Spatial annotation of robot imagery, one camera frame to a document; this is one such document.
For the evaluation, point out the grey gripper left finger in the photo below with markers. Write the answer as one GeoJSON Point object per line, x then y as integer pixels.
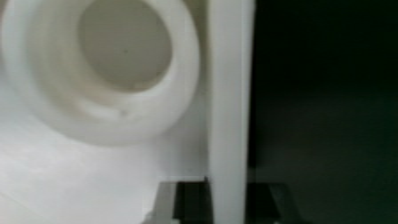
{"type": "Point", "coordinates": [181, 204]}

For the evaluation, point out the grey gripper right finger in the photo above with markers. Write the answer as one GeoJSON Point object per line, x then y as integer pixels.
{"type": "Point", "coordinates": [270, 205]}

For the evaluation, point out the white square tabletop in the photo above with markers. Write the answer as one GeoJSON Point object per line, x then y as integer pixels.
{"type": "Point", "coordinates": [125, 81]}

